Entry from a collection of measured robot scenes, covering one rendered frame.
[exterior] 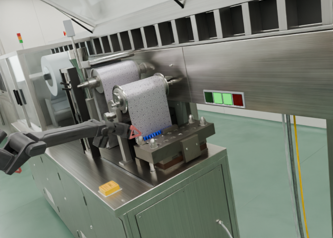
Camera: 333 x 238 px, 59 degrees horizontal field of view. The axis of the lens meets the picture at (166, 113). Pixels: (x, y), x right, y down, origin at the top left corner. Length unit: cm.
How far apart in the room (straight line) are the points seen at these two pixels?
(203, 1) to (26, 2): 598
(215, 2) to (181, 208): 94
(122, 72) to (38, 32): 545
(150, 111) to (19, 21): 572
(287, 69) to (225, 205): 83
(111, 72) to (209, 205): 89
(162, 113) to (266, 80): 61
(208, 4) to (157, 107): 57
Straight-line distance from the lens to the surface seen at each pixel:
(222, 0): 131
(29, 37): 703
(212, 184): 156
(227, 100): 138
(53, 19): 720
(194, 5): 143
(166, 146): 138
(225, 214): 170
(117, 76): 170
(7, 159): 106
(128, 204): 128
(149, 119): 154
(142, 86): 152
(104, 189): 137
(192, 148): 146
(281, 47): 116
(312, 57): 111
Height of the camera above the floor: 154
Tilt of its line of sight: 16 degrees down
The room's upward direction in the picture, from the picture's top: 12 degrees counter-clockwise
